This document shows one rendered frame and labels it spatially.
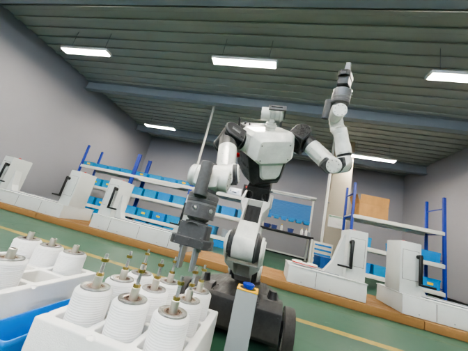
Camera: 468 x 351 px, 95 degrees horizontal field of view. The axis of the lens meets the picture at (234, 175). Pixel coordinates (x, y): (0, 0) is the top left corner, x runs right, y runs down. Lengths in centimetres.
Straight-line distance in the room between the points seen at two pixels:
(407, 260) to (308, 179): 681
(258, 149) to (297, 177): 839
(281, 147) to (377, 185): 917
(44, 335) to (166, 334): 29
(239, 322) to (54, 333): 48
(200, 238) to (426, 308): 278
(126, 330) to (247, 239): 58
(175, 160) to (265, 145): 961
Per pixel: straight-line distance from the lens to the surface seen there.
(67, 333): 73
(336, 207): 715
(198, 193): 57
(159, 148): 1119
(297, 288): 266
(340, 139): 118
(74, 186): 404
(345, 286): 283
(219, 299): 117
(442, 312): 322
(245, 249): 104
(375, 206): 594
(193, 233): 61
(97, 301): 74
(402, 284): 310
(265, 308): 116
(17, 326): 97
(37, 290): 99
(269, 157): 112
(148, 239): 309
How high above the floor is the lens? 49
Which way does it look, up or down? 14 degrees up
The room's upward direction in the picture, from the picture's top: 14 degrees clockwise
